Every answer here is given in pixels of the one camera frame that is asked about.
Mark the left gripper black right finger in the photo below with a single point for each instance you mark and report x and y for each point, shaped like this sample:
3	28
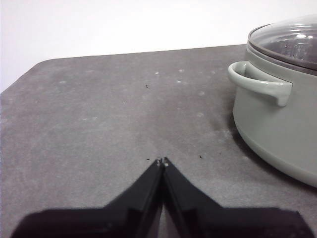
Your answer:
223	223

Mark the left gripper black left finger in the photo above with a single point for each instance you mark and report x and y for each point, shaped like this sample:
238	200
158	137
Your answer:
111	220

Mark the glass lid with green knob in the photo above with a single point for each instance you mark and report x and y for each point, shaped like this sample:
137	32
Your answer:
284	32

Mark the pale green electric steamer pot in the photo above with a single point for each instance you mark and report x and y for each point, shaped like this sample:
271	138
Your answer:
277	124

